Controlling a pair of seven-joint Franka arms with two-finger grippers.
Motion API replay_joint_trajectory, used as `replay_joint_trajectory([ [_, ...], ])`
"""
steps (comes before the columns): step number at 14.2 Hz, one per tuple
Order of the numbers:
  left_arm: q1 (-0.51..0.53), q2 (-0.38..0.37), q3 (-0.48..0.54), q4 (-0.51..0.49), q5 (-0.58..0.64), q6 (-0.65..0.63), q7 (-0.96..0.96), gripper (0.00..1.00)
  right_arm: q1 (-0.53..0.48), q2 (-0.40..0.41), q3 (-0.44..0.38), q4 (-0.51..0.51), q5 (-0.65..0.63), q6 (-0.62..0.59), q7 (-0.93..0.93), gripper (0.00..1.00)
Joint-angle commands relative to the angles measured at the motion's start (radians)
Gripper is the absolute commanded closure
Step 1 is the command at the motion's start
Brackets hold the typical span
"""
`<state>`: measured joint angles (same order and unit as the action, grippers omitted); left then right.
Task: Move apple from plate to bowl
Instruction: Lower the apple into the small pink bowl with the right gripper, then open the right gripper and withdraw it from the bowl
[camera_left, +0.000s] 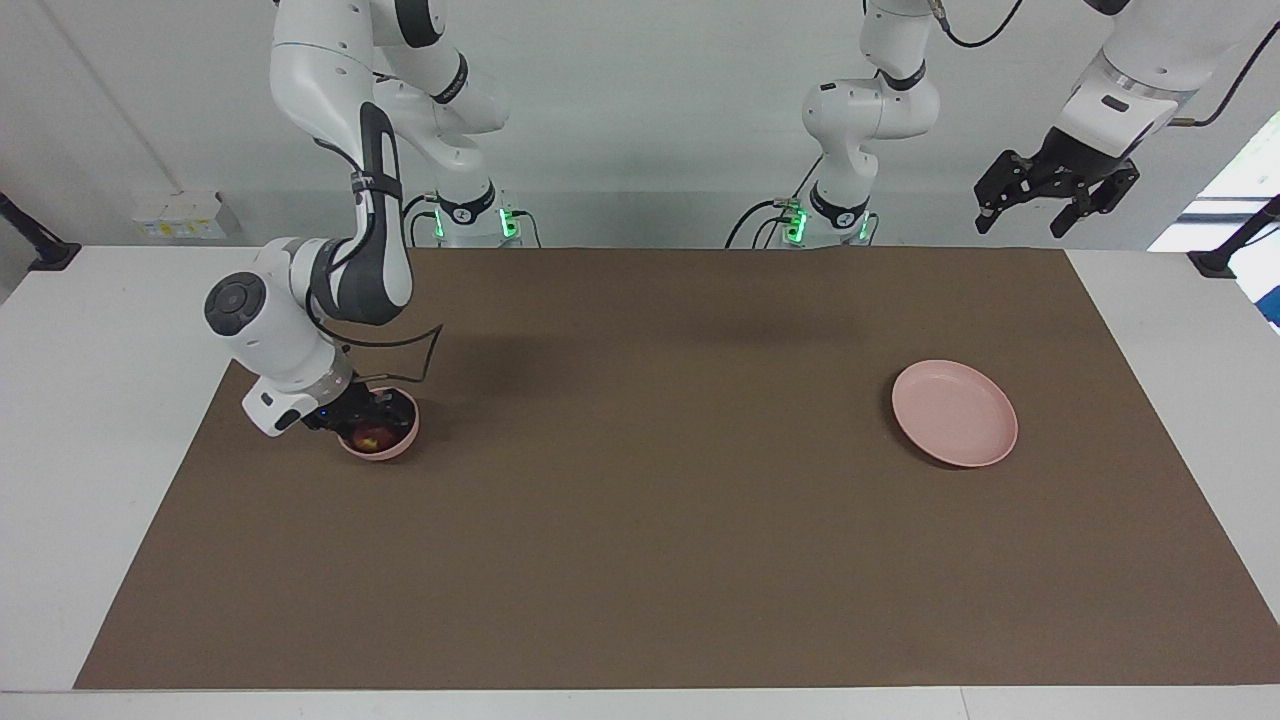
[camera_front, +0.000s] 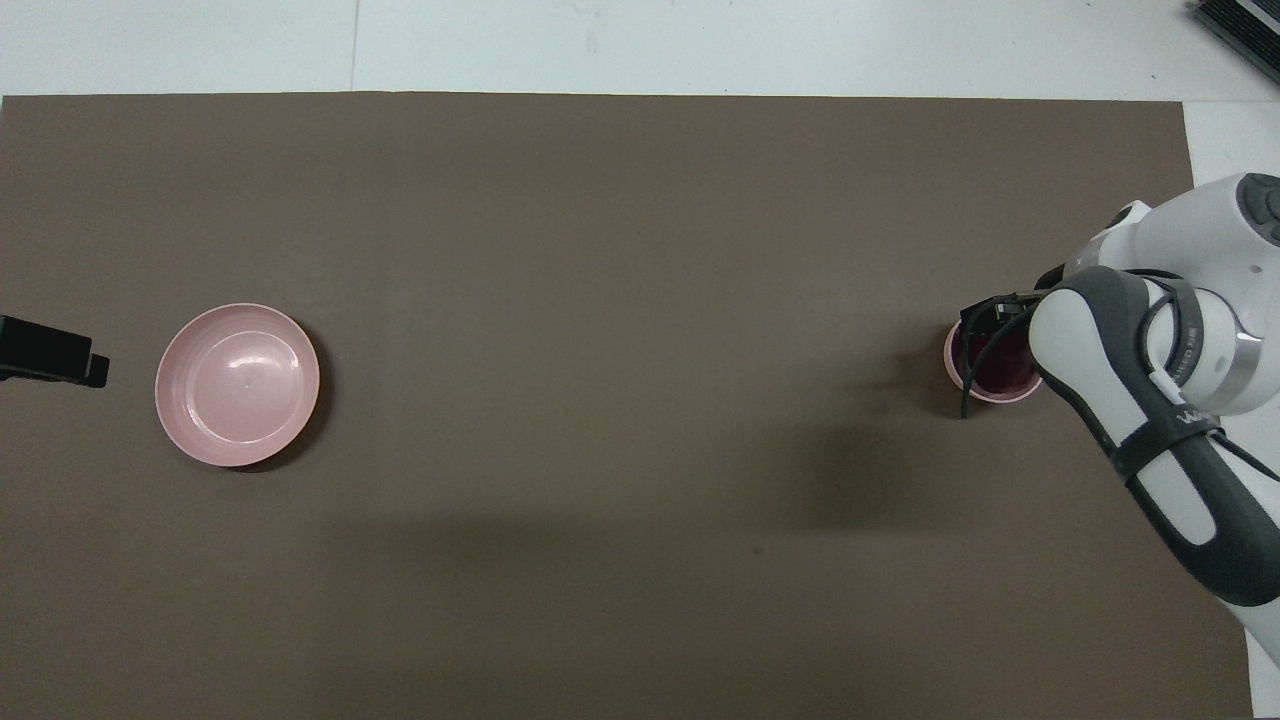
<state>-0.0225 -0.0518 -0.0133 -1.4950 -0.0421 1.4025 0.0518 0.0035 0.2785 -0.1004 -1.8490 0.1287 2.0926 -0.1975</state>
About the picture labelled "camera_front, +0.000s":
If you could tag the pink bowl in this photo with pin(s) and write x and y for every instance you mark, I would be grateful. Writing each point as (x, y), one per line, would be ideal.
(1005, 396)

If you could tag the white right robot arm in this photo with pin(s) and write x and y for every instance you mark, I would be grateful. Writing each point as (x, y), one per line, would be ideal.
(1090, 340)

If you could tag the brown table mat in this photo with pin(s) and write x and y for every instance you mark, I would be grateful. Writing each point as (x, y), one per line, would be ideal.
(640, 300)

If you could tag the dark red apple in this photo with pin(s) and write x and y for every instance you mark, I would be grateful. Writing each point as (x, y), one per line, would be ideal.
(1005, 370)

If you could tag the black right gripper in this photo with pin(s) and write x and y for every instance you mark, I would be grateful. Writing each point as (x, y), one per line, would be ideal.
(990, 312)

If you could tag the dark ribbed grille panel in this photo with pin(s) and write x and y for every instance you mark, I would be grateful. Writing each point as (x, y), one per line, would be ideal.
(1245, 22)

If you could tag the pink plate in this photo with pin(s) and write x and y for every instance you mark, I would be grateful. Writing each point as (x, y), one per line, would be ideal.
(238, 385)

